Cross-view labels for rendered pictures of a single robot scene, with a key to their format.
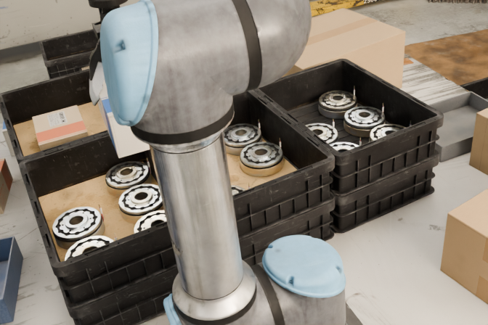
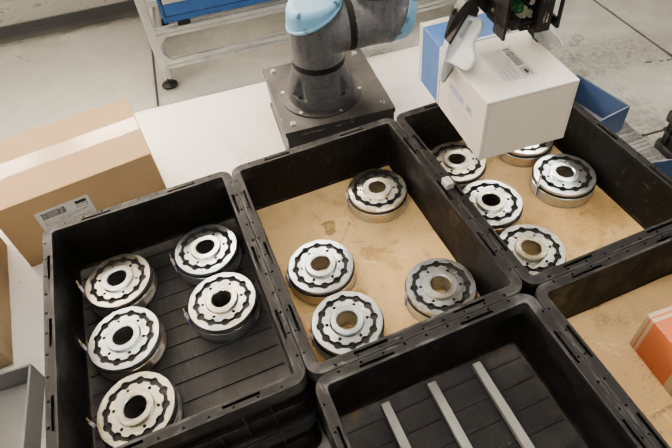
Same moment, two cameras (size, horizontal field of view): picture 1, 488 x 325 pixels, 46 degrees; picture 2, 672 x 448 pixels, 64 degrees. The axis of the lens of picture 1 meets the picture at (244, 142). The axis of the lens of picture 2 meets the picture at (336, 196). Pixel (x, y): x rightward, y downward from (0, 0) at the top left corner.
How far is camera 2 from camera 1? 1.63 m
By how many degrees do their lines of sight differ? 101
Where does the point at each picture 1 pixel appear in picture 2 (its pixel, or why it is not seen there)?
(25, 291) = not seen: hidden behind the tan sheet
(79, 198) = (596, 242)
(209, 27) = not seen: outside the picture
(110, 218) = (530, 203)
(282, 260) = not seen: outside the picture
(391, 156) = (151, 225)
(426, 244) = not seen: hidden behind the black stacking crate
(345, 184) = (227, 213)
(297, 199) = (292, 185)
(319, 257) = not seen: outside the picture
